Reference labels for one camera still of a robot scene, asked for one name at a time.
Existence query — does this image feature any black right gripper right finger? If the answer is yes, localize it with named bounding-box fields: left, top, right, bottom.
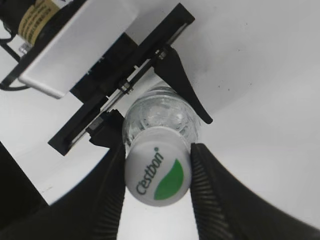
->
left=190, top=143, right=320, bottom=240

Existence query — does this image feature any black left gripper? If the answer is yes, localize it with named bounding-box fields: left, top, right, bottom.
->
left=48, top=3, right=213, bottom=156

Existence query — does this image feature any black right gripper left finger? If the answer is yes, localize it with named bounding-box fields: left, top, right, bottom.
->
left=0, top=141, right=125, bottom=240

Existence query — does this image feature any clear cestbon water bottle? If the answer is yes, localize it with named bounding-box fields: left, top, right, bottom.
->
left=122, top=82, right=201, bottom=149

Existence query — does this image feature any white green bottle cap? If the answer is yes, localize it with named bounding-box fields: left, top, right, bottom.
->
left=124, top=127, right=192, bottom=207

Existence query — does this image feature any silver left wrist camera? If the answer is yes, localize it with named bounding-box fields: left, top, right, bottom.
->
left=17, top=0, right=142, bottom=99

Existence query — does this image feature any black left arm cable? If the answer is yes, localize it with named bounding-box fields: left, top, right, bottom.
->
left=0, top=19, right=31, bottom=92

